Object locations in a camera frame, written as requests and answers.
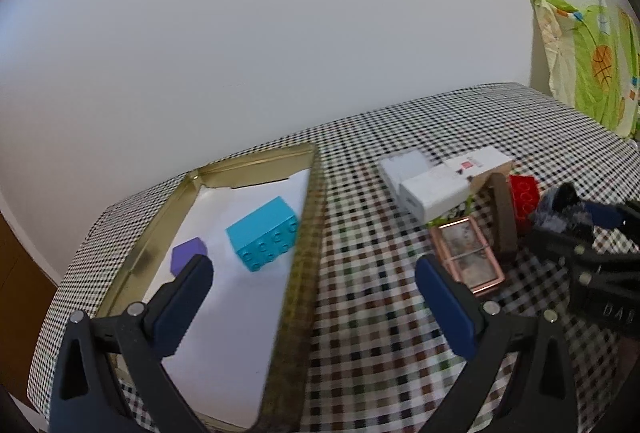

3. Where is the white paper liner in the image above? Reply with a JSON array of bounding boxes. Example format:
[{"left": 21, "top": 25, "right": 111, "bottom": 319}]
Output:
[{"left": 117, "top": 168, "right": 311, "bottom": 429}]

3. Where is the red toy brick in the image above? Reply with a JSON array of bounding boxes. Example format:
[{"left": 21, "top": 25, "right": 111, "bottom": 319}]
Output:
[{"left": 507, "top": 175, "right": 542, "bottom": 234}]

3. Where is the rose gold compact case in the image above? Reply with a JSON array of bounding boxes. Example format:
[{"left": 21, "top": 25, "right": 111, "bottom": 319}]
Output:
[{"left": 427, "top": 215, "right": 506, "bottom": 296}]

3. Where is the clear plastic box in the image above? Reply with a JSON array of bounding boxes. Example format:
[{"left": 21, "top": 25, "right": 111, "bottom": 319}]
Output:
[{"left": 378, "top": 152, "right": 473, "bottom": 222}]

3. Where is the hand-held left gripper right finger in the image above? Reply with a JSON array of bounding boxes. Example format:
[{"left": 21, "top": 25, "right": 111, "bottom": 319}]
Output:
[{"left": 415, "top": 254, "right": 581, "bottom": 433}]

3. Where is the green printed cloth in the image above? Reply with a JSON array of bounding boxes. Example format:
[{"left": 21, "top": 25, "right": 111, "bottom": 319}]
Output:
[{"left": 530, "top": 0, "right": 640, "bottom": 141}]

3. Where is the checkered tablecloth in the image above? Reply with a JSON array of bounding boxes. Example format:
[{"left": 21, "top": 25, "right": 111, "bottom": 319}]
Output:
[{"left": 27, "top": 83, "right": 640, "bottom": 433}]

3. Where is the brown wooden furniture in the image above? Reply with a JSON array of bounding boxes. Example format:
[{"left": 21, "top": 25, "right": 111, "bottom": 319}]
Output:
[{"left": 0, "top": 212, "right": 58, "bottom": 406}]

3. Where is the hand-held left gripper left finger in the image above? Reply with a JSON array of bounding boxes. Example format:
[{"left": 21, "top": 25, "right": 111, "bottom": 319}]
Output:
[{"left": 48, "top": 254, "right": 215, "bottom": 433}]

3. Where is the purple block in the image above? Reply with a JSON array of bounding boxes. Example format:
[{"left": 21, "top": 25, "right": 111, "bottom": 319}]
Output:
[{"left": 171, "top": 237, "right": 208, "bottom": 276}]

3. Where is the cyan toy brick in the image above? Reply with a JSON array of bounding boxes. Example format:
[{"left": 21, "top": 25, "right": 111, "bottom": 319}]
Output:
[{"left": 226, "top": 196, "right": 301, "bottom": 273}]

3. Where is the white box with cork base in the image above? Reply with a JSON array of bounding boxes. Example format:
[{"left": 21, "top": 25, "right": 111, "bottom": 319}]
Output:
[{"left": 440, "top": 147, "right": 512, "bottom": 194}]

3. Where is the brown ridged bar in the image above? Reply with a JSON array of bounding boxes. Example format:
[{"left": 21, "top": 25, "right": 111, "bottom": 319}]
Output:
[{"left": 487, "top": 173, "right": 519, "bottom": 265}]

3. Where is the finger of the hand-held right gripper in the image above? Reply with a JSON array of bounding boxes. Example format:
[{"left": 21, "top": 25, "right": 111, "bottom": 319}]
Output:
[
  {"left": 525, "top": 229, "right": 640, "bottom": 281},
  {"left": 532, "top": 182, "right": 640, "bottom": 234}
]

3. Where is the gold metal tin tray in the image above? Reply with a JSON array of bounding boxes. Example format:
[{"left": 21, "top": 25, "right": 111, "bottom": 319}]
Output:
[{"left": 95, "top": 142, "right": 328, "bottom": 433}]

